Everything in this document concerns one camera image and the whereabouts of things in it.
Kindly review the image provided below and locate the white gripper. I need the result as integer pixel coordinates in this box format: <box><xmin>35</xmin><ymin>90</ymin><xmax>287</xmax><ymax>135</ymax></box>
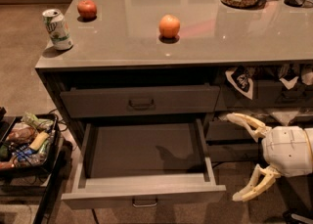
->
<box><xmin>226</xmin><ymin>112</ymin><xmax>313</xmax><ymax>202</ymax></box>

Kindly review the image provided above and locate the grey drawer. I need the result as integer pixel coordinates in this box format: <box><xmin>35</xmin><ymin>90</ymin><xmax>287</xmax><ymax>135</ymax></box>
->
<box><xmin>207</xmin><ymin>141</ymin><xmax>264</xmax><ymax>162</ymax></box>
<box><xmin>62</xmin><ymin>119</ymin><xmax>226</xmax><ymax>209</ymax></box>
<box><xmin>215</xmin><ymin>80</ymin><xmax>313</xmax><ymax>112</ymax></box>
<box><xmin>206</xmin><ymin>116</ymin><xmax>313</xmax><ymax>141</ymax></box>
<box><xmin>61</xmin><ymin>84</ymin><xmax>220</xmax><ymax>118</ymax></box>

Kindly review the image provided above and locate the white crumpled snack bag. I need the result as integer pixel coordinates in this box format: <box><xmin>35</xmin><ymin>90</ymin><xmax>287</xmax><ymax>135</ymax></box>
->
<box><xmin>268</xmin><ymin>108</ymin><xmax>299</xmax><ymax>126</ymax></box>

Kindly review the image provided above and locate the black white snack bag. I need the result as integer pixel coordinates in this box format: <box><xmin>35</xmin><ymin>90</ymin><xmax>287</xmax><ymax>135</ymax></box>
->
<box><xmin>225</xmin><ymin>66</ymin><xmax>255</xmax><ymax>100</ymax></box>

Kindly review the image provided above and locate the orange fruit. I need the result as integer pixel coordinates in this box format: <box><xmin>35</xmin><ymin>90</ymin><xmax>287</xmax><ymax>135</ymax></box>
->
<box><xmin>158</xmin><ymin>15</ymin><xmax>180</xmax><ymax>38</ymax></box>

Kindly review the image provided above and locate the grey counter cabinet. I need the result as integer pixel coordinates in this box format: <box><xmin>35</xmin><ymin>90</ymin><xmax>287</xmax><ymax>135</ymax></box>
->
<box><xmin>34</xmin><ymin>0</ymin><xmax>313</xmax><ymax>170</ymax></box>

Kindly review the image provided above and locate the red apple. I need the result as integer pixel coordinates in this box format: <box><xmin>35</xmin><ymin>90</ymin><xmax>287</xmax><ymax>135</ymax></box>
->
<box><xmin>77</xmin><ymin>0</ymin><xmax>97</xmax><ymax>20</ymax></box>

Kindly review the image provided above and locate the black tray of snacks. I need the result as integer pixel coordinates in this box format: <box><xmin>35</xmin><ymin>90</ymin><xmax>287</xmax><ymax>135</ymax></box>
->
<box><xmin>0</xmin><ymin>112</ymin><xmax>59</xmax><ymax>177</ymax></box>

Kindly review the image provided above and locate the green white soda can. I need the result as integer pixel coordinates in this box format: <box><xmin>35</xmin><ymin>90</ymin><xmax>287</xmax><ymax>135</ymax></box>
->
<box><xmin>42</xmin><ymin>9</ymin><xmax>73</xmax><ymax>51</ymax></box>

